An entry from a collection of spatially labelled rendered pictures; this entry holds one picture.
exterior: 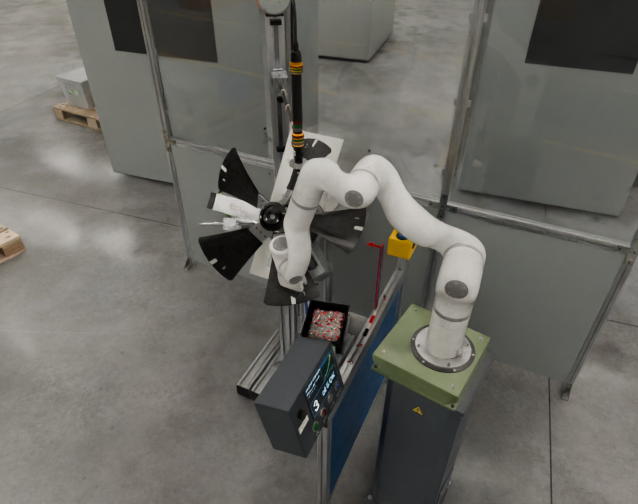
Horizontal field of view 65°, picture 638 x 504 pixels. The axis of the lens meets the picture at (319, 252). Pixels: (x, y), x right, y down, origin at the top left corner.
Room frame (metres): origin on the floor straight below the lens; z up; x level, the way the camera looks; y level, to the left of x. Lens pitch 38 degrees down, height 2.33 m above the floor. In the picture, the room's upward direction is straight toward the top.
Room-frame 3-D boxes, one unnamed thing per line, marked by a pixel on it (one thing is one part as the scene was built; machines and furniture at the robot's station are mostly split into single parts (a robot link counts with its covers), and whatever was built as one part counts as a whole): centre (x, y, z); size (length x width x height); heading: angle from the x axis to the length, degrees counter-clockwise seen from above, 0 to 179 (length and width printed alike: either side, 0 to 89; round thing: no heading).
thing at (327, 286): (2.20, -0.05, 0.42); 0.04 x 0.04 x 0.83; 65
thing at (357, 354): (1.41, -0.21, 0.82); 0.90 x 0.04 x 0.08; 155
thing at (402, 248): (1.77, -0.37, 1.02); 0.16 x 0.10 x 0.11; 155
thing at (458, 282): (1.14, -0.42, 1.31); 0.19 x 0.12 x 0.24; 159
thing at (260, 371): (1.89, 0.11, 0.04); 0.62 x 0.45 x 0.08; 155
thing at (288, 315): (1.81, 0.15, 0.46); 0.09 x 0.05 x 0.91; 65
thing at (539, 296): (2.30, -0.23, 0.50); 2.59 x 0.03 x 0.91; 65
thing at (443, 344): (1.17, -0.43, 1.10); 0.19 x 0.19 x 0.18
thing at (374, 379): (1.41, -0.21, 0.45); 0.82 x 0.02 x 0.66; 155
